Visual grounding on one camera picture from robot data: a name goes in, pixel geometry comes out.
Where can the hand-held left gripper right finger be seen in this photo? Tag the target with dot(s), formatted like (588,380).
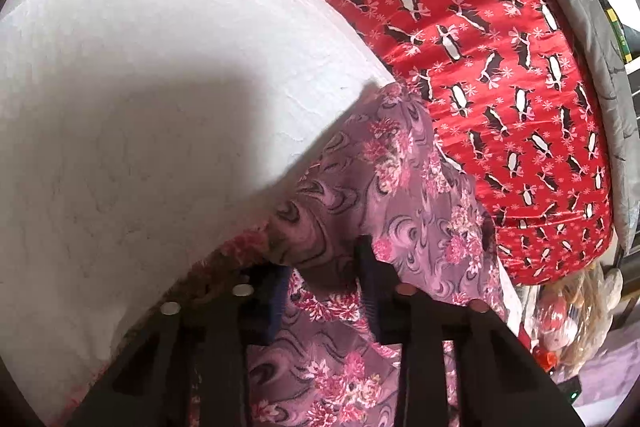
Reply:
(368,289)

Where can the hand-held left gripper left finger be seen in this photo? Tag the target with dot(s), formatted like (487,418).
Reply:
(277,307)

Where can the purple floral cloth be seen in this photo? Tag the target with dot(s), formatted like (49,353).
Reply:
(400,167)

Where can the orange plastic toy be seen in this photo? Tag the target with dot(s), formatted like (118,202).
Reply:
(547,359)

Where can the clear bag of plush toys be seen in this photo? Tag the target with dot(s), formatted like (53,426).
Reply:
(575,307)

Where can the red penguin print quilt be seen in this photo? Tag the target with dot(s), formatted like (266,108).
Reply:
(475,57)

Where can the grey pillow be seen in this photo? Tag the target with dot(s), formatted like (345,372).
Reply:
(590,37)

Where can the green yellow bar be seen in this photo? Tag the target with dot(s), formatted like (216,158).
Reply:
(620,32)

